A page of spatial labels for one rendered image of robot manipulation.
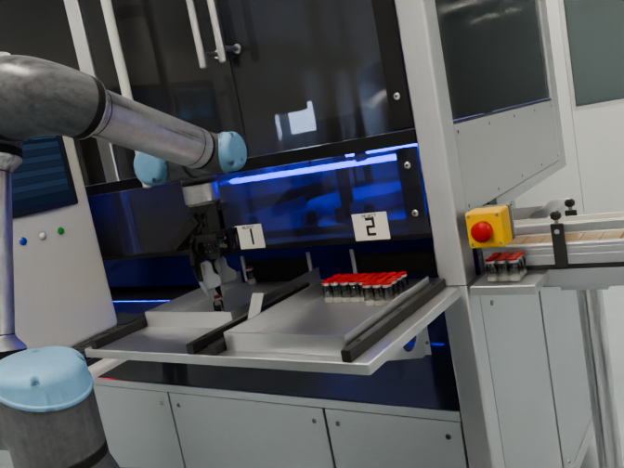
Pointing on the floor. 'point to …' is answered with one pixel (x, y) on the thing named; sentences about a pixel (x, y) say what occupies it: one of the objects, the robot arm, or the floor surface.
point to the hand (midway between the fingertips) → (214, 293)
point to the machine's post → (449, 227)
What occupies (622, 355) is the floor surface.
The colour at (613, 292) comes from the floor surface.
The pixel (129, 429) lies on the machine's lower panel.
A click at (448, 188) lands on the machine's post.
